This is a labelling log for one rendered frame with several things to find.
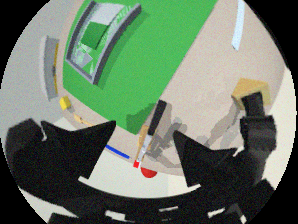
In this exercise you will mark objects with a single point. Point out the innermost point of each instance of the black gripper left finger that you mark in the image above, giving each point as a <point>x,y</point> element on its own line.
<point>83,147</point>

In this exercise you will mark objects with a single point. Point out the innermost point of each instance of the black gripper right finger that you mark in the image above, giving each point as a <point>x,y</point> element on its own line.
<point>196,159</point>

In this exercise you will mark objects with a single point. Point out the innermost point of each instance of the green rectangular mat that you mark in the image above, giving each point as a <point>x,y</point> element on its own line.
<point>143,60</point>

